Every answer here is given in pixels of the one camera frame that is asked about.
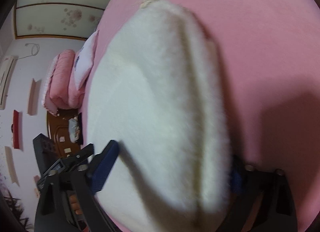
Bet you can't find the grey patterned small pillow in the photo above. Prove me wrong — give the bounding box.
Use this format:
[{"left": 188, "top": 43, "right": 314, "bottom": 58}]
[{"left": 68, "top": 117, "right": 80, "bottom": 143}]

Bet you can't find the white cushion blue print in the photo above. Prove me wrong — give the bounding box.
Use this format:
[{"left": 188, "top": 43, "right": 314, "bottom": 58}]
[{"left": 74, "top": 30, "right": 99, "bottom": 90}]

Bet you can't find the folded pink quilt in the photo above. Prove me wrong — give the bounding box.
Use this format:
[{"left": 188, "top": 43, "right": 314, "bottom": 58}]
[{"left": 42, "top": 49, "right": 85, "bottom": 116}]

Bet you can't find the pink wall shelf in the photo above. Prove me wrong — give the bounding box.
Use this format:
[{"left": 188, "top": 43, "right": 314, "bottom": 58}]
[{"left": 27, "top": 79, "right": 41, "bottom": 116}]

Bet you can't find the white air conditioner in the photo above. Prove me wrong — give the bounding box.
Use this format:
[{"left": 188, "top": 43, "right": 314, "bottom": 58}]
[{"left": 0, "top": 56, "right": 16, "bottom": 110}]

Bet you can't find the white fluffy cardigan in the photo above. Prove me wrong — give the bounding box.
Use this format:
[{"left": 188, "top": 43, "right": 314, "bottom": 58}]
[{"left": 87, "top": 0, "right": 231, "bottom": 231}]

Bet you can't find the pink plush bed blanket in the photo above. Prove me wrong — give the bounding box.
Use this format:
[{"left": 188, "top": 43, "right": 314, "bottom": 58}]
[{"left": 84, "top": 0, "right": 319, "bottom": 231}]

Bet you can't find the red wall decoration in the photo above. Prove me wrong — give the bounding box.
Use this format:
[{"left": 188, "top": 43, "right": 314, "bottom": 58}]
[{"left": 11, "top": 110, "right": 23, "bottom": 151}]

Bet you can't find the brown wooden headboard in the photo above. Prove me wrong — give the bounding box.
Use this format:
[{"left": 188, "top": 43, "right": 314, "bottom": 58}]
[{"left": 47, "top": 109, "right": 80, "bottom": 158}]

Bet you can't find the person's left hand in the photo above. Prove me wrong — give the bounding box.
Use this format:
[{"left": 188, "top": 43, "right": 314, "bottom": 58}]
[{"left": 69, "top": 194, "right": 87, "bottom": 231}]

